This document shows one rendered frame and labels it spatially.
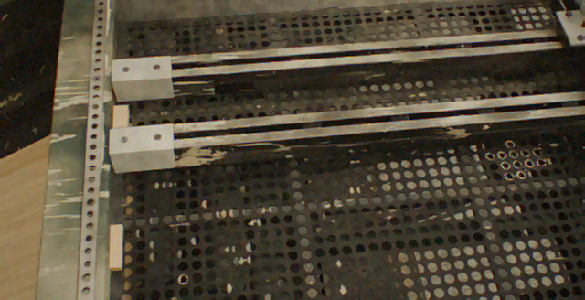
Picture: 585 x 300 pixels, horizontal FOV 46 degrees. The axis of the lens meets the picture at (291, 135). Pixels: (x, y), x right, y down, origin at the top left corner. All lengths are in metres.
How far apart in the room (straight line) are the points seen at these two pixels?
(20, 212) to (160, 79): 0.57
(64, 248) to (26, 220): 0.51
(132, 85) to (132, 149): 0.18
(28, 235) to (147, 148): 0.52
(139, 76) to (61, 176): 0.27
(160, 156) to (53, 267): 0.29
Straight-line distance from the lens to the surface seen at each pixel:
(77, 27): 1.66
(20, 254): 1.79
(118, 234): 1.36
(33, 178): 1.88
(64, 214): 1.36
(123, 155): 1.39
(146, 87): 1.51
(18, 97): 2.05
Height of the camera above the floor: 1.69
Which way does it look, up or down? 20 degrees down
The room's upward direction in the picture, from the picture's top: 67 degrees clockwise
